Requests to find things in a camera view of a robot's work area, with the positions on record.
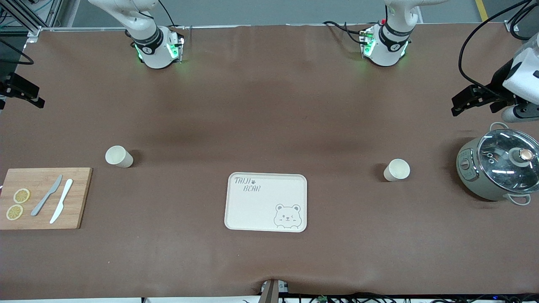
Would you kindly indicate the wooden cutting board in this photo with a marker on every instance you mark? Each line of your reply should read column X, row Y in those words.
column 82, row 198

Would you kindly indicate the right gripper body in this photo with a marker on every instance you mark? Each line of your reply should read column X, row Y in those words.
column 9, row 82

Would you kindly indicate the grey plastic knife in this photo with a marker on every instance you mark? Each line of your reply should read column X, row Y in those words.
column 46, row 195

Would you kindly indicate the glass pot lid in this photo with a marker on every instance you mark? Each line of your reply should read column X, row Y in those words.
column 501, row 166

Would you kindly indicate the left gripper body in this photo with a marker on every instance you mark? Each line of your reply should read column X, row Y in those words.
column 499, row 83

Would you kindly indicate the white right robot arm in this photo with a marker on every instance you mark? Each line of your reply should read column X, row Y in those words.
column 153, row 54

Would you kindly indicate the aluminium frame profile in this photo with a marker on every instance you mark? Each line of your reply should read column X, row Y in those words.
column 29, row 21
column 510, row 26

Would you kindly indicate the white plastic knife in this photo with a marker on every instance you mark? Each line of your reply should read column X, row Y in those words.
column 62, row 200

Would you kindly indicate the table edge camera mount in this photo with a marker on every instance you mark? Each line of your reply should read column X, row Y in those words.
column 270, row 292

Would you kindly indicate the cream tray with bear print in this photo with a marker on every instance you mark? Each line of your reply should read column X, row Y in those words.
column 261, row 210

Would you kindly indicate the white plastic cup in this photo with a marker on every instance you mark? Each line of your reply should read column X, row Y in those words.
column 118, row 156
column 396, row 170

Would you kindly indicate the lemon slice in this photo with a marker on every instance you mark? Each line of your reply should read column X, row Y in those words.
column 22, row 195
column 14, row 212

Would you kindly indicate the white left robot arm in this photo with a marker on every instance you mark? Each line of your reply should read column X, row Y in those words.
column 385, row 54

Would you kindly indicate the grey electric cooking pot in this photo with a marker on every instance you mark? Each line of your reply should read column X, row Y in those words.
column 467, row 176

